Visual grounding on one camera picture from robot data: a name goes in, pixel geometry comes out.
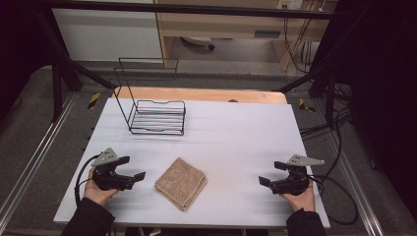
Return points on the office chair base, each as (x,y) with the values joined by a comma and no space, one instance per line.
(198,41)

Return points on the person's left hand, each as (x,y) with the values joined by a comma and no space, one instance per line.
(96,194)

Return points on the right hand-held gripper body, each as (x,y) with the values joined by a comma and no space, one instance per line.
(293,180)

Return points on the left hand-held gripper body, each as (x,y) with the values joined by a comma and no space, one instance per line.
(106,177)

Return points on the white wall socket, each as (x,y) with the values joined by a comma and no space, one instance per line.
(290,4)

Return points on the brown folded towel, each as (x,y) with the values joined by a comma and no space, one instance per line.
(181,183)

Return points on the black curtain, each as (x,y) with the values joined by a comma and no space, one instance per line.
(19,49)
(383,82)

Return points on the person's right hand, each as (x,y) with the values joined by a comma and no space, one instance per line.
(302,200)

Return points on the black metal frame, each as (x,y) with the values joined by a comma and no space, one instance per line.
(59,85)

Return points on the aluminium floor rail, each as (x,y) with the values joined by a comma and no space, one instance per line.
(36,154)
(357,183)

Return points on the wooden desk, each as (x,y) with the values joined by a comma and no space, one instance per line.
(223,28)

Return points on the yellow black floor tape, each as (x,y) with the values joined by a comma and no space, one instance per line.
(93,100)
(306,105)

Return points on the white cabinet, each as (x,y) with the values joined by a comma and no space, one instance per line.
(108,36)

